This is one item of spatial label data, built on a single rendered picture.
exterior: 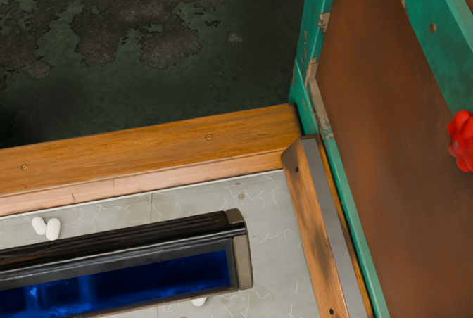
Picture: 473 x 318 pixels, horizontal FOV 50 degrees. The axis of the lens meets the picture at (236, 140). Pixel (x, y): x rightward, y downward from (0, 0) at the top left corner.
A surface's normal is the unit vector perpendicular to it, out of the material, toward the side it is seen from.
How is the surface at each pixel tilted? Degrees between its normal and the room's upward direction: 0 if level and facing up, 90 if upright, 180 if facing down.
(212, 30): 0
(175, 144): 0
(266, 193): 0
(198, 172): 45
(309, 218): 67
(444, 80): 90
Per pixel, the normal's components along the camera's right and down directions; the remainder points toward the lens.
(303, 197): -0.90, -0.03
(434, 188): -0.98, 0.16
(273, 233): 0.00, -0.47
